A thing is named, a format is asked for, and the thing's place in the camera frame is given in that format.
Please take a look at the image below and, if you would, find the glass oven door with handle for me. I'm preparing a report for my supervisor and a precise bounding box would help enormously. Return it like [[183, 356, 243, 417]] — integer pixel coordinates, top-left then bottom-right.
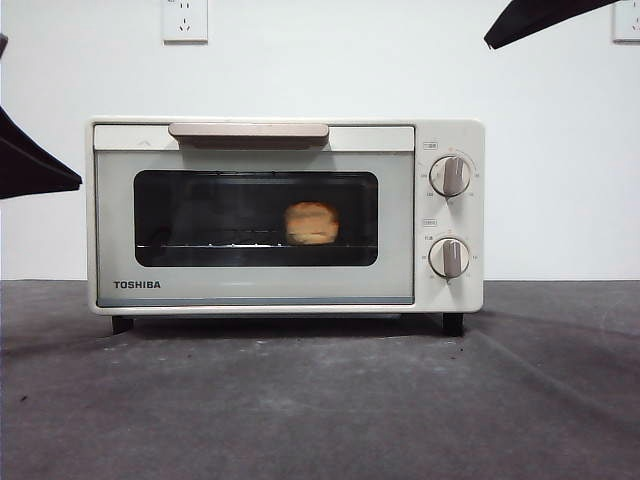
[[92, 122, 416, 306]]

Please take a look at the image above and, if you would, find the golden bread loaf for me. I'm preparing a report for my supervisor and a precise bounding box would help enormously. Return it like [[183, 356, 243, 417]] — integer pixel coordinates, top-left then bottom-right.
[[283, 201, 341, 246]]

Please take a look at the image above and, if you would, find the cream Toshiba toaster oven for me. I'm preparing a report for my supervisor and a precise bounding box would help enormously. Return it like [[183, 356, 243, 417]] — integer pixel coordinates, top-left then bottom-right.
[[85, 118, 485, 337]]

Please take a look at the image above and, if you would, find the beige oven knob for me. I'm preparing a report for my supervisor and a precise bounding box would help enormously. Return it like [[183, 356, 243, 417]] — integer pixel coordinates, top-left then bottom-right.
[[428, 237, 471, 279], [428, 155, 472, 198]]

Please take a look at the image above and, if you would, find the white wall socket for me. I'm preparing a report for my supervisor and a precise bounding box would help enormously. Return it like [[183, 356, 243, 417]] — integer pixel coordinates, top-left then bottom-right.
[[612, 0, 640, 44], [161, 0, 209, 44]]

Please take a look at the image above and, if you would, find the metal wire oven rack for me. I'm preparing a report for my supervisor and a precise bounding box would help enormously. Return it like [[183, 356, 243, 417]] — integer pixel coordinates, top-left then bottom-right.
[[135, 228, 376, 250]]

